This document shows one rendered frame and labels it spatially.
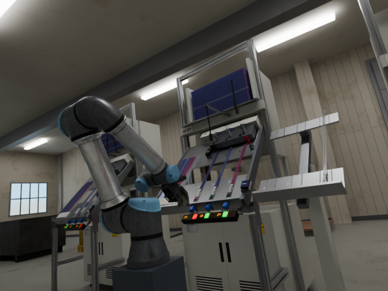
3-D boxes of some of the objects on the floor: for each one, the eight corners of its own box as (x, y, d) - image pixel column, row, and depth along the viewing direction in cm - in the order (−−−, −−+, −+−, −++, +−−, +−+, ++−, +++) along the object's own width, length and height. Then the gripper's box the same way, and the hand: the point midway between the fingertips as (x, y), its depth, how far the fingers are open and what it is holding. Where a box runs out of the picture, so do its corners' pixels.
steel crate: (39, 250, 578) (40, 217, 596) (68, 250, 522) (68, 213, 540) (-9, 262, 496) (-7, 223, 514) (20, 262, 439) (22, 219, 457)
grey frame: (284, 373, 97) (216, -2, 140) (155, 331, 141) (133, 57, 184) (310, 312, 140) (253, 40, 183) (205, 295, 185) (179, 79, 228)
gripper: (155, 187, 119) (177, 215, 127) (168, 185, 114) (190, 214, 122) (163, 176, 125) (183, 203, 133) (175, 174, 120) (196, 202, 128)
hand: (187, 203), depth 129 cm, fingers closed
